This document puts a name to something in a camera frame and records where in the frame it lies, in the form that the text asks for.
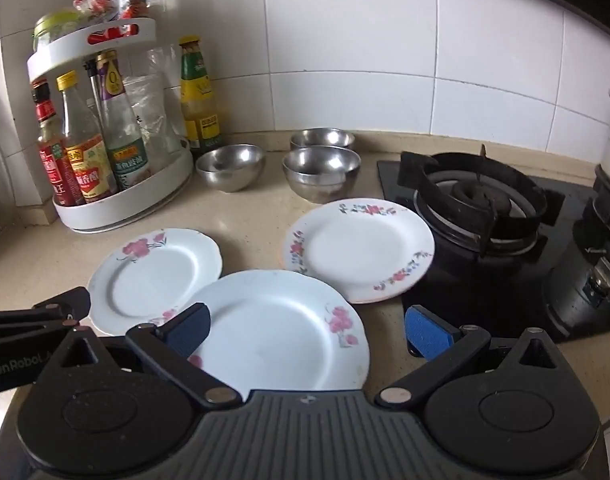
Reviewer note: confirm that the green lid glass jar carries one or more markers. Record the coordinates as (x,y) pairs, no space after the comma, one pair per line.
(55,27)

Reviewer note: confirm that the white two-tier spice rack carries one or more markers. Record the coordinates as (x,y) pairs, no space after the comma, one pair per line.
(127,205)

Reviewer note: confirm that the slim black bottle top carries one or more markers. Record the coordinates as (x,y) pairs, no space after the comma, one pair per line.
(91,85)

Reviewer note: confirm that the red cap sauce bottle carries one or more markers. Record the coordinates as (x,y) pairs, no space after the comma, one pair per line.
(52,160)

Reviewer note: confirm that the black burner grate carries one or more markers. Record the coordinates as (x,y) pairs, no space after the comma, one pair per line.
(465,205)

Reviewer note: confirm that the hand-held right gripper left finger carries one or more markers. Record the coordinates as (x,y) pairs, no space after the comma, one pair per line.
(189,332)

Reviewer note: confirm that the clear bottle purple green labels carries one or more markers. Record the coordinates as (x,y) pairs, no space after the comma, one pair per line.
(122,135)

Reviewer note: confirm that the scalloped white plate pink flower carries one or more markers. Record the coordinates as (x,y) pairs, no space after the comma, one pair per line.
(155,280)

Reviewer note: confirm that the white plate floral rim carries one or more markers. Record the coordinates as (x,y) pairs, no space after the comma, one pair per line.
(360,250)

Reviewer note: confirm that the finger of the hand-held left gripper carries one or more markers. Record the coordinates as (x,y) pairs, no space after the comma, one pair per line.
(60,305)

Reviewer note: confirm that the stainless steel bowl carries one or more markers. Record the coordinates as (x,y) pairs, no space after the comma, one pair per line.
(230,167)
(321,172)
(322,137)

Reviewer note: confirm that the red labelled packet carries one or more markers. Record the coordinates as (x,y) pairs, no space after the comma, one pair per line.
(85,152)

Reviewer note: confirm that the black glass gas stove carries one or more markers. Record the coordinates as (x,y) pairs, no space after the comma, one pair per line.
(485,290)

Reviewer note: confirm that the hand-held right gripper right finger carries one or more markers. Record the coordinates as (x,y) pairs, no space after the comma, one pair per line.
(427,332)

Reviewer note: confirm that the large white plate pink flower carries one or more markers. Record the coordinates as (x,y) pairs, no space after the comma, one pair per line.
(280,330)

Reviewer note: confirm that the green yellow label sauce bottle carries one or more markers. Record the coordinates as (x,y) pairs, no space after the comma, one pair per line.
(200,100)

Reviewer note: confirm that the clear plastic bag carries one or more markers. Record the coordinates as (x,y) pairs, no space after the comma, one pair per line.
(152,110)

